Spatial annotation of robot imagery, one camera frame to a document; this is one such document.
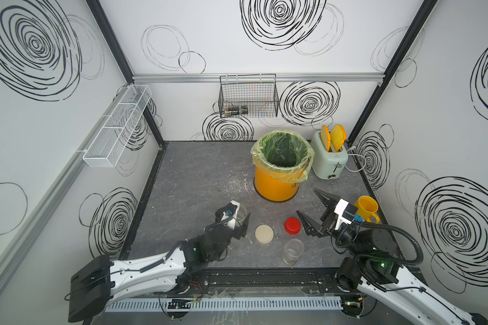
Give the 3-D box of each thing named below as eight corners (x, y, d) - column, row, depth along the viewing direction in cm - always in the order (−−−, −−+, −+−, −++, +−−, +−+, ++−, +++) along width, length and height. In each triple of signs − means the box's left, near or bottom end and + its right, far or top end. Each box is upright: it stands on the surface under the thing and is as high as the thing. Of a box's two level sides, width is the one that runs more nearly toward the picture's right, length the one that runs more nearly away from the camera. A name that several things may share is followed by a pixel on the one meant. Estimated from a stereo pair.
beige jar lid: (255, 242, 85) (255, 241, 83) (254, 226, 90) (255, 224, 88) (273, 242, 85) (274, 241, 83) (272, 226, 90) (272, 224, 88)
